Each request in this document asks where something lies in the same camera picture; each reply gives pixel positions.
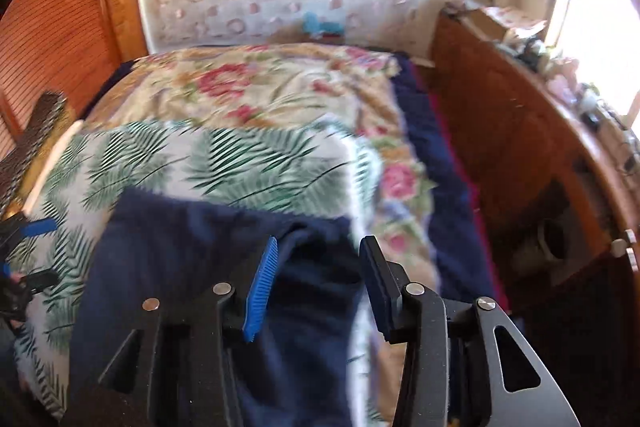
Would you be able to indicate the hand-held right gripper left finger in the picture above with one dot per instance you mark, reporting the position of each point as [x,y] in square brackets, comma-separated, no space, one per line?
[260,287]

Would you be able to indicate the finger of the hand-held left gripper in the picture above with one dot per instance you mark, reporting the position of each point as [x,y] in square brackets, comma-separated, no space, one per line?
[40,227]
[42,279]

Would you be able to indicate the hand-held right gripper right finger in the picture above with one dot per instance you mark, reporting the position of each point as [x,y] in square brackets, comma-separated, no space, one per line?
[376,289]

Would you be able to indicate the navy t-shirt with orange print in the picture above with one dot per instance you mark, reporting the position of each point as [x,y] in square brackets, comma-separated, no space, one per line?
[190,237]

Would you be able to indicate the navy patterned pillow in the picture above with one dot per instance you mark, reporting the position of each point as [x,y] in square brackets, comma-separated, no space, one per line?
[35,137]

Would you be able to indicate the palm leaf print sheet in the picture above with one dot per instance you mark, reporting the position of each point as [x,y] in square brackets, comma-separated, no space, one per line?
[225,162]

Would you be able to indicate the navy blanket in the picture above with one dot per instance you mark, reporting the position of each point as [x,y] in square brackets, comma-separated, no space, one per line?
[440,167]

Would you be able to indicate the wooden cabinet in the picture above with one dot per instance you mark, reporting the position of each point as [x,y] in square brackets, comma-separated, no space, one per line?
[500,132]

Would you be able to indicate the wooden headboard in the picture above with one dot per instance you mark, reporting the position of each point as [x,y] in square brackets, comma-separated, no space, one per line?
[55,22]

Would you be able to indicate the floral bedsheet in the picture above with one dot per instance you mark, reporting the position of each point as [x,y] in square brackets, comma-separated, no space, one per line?
[240,77]

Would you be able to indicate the teal box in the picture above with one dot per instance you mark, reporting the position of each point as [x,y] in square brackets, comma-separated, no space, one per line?
[320,26]

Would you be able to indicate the cardboard box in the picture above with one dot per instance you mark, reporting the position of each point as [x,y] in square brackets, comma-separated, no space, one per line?
[500,22]

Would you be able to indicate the bright window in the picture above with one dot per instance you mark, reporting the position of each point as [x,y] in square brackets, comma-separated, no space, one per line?
[600,17]

